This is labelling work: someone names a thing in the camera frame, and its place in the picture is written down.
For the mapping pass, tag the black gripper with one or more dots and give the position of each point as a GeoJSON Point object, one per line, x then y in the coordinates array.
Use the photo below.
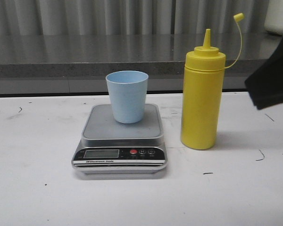
{"type": "Point", "coordinates": [265, 85]}

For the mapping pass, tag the yellow squeeze bottle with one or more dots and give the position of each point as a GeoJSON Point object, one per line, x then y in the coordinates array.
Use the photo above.
{"type": "Point", "coordinates": [204, 72]}

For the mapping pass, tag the light blue plastic cup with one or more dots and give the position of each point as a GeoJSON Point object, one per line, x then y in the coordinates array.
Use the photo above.
{"type": "Point", "coordinates": [127, 92]}

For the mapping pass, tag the silver digital kitchen scale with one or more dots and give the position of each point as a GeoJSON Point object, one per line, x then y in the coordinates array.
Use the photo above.
{"type": "Point", "coordinates": [109, 147]}

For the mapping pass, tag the white appliance in background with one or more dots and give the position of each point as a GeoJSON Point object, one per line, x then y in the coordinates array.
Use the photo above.
{"type": "Point", "coordinates": [274, 17]}

